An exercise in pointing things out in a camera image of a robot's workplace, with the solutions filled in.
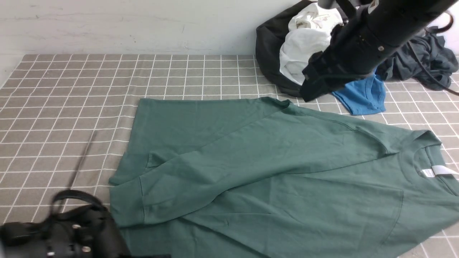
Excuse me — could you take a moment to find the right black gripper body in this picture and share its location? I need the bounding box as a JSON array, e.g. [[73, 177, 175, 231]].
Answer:
[[299, 22, 398, 102]]

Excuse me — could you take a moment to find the green long-sleeve top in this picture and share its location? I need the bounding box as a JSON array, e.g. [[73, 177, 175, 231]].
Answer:
[[109, 97, 458, 258]]

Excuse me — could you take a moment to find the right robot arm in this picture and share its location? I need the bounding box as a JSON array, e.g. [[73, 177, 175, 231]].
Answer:
[[299, 0, 456, 102]]

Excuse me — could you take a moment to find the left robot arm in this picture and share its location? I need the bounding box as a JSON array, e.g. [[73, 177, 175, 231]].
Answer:
[[1, 205, 131, 258]]

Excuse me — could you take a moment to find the blue t-shirt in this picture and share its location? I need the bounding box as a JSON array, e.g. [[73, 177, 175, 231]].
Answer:
[[332, 70, 386, 116]]

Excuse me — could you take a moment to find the white crumpled shirt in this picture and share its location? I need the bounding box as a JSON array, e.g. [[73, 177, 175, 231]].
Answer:
[[280, 3, 343, 85]]

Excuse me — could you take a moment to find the dark grey crumpled garment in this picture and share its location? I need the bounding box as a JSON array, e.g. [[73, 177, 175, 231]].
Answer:
[[376, 33, 458, 90]]

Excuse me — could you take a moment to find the grey checked tablecloth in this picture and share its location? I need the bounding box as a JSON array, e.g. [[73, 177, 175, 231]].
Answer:
[[0, 54, 459, 258]]

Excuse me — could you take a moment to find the black garment by wall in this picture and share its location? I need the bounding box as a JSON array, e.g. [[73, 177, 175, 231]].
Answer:
[[255, 0, 313, 98]]

